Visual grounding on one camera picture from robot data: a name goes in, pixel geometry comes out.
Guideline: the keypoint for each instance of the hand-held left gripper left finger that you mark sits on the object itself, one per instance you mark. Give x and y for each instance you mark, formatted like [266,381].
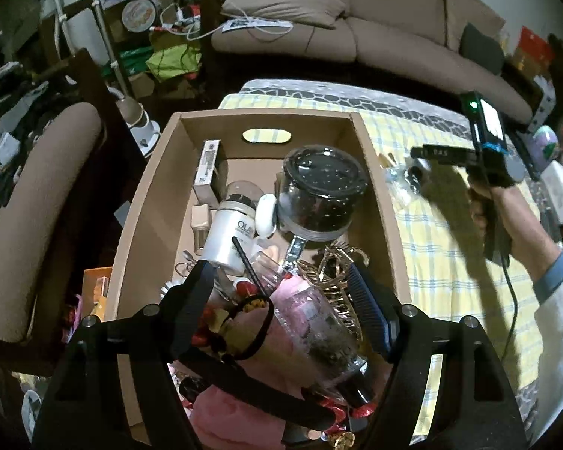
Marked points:
[197,290]

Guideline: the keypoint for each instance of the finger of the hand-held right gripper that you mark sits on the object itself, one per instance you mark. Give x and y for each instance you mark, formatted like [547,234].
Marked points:
[441,154]

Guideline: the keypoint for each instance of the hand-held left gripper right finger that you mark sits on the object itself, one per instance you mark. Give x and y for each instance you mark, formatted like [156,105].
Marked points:
[368,309]

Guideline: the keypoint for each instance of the gold hair claw clip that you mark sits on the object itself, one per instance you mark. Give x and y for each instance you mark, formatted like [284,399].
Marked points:
[338,290]

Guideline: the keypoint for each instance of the clear plastic bag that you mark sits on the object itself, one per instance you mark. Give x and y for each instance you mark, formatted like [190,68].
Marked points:
[399,183]

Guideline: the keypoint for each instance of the clear glass bottle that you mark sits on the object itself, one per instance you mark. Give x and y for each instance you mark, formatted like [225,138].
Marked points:
[319,333]

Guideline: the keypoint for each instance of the cardboard box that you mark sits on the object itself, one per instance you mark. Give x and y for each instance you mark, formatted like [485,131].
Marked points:
[380,197]

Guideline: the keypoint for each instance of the person's right forearm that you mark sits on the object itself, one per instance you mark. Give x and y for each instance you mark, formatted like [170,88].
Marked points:
[521,229]

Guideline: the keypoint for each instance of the person's right hand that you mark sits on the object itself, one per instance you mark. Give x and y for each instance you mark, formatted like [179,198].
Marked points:
[476,204]

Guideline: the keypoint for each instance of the black thin pencil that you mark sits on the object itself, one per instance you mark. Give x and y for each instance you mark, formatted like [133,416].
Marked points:
[244,262]

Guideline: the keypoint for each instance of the purple round item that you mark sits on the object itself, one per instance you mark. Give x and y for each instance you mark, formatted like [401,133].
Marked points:
[545,147]

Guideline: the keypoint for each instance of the white lotion bottle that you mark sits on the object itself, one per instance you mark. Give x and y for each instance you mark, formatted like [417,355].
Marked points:
[227,239]

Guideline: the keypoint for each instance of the beige nail polish bottle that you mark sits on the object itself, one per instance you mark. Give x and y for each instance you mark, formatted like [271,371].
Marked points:
[201,227]

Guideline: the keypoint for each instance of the yellow plaid blanket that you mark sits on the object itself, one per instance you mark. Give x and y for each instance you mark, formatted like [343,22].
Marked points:
[441,267]

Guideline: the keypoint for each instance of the dark sofa cushion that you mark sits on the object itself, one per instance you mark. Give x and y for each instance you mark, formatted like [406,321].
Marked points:
[481,49]

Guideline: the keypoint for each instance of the red orange box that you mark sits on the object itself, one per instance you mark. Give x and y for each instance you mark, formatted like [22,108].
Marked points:
[535,44]

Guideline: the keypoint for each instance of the glass jar with black lid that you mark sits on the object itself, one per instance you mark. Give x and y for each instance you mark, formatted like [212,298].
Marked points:
[323,187]

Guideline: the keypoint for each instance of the brown sofa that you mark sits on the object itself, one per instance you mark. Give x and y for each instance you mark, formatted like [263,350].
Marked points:
[394,42]

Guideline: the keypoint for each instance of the small grey carton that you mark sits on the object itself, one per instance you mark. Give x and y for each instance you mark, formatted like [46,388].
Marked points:
[206,168]

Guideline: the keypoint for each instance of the pink cloth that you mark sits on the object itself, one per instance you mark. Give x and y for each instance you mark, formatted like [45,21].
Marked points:
[244,412]

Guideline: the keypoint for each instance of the white floor stand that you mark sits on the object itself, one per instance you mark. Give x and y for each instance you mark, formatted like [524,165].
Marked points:
[138,124]

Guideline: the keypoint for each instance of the brown armchair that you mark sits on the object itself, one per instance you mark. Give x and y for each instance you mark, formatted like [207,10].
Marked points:
[28,225]

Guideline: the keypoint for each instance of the brown pillow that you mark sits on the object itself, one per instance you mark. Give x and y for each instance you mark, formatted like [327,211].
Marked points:
[281,4]

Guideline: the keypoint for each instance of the paper sheet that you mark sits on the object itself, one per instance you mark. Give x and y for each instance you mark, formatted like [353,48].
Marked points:
[258,25]

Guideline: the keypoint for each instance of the green bag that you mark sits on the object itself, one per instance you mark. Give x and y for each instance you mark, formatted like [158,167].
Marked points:
[173,62]

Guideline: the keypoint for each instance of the pile of clothes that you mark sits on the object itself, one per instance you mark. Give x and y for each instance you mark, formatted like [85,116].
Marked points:
[9,117]

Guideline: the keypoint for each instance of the round patterned plate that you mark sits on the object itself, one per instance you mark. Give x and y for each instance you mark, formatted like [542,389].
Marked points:
[140,15]

